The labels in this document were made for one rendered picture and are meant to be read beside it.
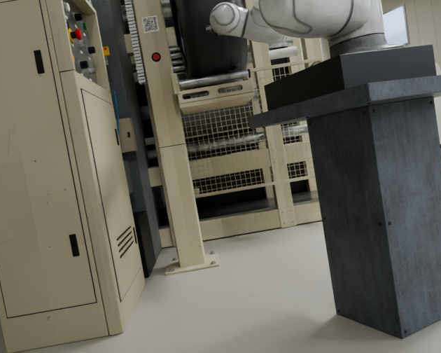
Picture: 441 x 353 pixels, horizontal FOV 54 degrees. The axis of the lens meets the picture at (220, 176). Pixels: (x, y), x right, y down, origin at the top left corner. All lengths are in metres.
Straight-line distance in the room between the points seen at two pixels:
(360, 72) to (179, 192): 1.27
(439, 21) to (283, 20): 9.73
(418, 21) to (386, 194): 10.00
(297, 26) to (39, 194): 0.97
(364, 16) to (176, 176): 1.25
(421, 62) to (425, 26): 9.68
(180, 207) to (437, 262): 1.26
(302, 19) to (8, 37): 0.96
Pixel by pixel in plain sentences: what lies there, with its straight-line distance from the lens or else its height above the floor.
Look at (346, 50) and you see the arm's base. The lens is 1.28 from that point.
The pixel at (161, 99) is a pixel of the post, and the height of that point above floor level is 0.86.
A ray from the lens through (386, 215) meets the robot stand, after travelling 1.18.
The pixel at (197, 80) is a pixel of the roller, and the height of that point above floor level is 0.90.
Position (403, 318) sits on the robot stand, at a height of 0.05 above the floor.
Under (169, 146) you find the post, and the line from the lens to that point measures 2.17.
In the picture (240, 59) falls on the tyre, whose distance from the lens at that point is 2.13.
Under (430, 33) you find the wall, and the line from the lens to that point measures 10.89.
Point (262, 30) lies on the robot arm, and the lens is 1.65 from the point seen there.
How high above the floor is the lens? 0.56
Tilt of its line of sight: 4 degrees down
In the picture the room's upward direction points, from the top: 10 degrees counter-clockwise
